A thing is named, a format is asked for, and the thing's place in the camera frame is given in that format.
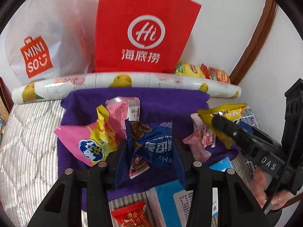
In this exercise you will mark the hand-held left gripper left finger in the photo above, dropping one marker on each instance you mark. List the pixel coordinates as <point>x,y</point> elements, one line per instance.
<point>118,176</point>

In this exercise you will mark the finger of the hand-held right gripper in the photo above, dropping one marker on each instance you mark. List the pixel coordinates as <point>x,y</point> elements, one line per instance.
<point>265,137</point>
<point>233,132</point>

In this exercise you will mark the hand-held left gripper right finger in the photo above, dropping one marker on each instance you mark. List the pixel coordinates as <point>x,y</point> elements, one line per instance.
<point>182,178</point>

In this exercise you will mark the pink red-print snack packet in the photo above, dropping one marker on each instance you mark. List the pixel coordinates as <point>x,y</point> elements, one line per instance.
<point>201,141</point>

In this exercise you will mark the blue snack packet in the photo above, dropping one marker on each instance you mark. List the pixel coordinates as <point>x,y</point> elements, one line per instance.
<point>153,146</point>

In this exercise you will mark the pink white-label snack packet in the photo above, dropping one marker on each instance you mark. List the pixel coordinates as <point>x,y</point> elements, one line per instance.
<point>120,111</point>

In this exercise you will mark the person's right hand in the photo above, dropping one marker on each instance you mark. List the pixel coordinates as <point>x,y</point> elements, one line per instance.
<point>259,184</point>

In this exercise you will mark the small red white snack packet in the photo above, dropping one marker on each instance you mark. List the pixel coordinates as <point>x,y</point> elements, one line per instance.
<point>138,167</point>

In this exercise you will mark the grey checked pillow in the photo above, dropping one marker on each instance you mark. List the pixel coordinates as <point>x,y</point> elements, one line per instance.
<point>249,118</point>

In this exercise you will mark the light blue box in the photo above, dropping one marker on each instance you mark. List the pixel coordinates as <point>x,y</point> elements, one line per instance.
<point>170,201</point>

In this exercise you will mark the pale pink snack packet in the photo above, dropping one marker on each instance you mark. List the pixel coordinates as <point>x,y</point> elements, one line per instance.
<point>153,208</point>

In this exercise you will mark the pink and yellow snack packet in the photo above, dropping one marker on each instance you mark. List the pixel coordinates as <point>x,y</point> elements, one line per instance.
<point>82,141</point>

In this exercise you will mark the orange chip bag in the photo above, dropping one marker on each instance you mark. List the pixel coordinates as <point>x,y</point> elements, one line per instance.
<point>216,74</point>

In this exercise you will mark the purple cloth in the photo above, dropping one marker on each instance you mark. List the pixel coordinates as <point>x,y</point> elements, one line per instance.
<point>165,106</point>

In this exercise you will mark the yellow chip bag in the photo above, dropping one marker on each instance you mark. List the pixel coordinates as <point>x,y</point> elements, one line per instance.
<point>187,69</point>

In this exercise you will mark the striped bed sheet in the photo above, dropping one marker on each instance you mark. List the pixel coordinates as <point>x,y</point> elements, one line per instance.
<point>28,146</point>

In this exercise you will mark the fruit-print paper roll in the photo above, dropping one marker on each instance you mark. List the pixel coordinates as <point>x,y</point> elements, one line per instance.
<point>94,82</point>

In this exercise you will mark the red paper bag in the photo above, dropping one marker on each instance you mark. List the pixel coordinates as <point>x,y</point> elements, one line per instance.
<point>142,28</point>

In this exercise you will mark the brown patterned box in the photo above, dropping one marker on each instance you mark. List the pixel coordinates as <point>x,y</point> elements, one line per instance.
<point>4,97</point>

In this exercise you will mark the white shopping bag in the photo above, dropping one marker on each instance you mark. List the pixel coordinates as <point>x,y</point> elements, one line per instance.
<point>52,28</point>

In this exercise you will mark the wooden door frame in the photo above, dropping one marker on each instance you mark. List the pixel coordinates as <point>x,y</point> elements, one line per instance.
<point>258,33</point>

